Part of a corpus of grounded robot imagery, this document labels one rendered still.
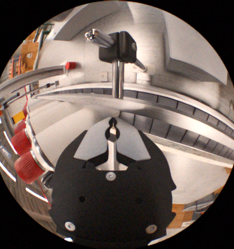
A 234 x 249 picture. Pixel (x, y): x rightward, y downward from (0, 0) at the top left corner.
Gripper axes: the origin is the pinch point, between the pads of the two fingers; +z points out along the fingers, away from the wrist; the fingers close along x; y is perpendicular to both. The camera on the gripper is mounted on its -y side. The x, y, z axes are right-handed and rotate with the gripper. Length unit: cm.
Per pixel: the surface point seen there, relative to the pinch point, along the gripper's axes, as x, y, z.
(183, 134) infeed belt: 14.1, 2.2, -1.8
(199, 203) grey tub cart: 148, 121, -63
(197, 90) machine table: 18.6, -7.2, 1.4
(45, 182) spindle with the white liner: -29.5, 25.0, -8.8
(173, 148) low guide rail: 10.5, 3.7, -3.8
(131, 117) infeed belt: 3.7, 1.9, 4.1
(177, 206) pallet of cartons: 199, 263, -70
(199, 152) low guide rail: 17.4, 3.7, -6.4
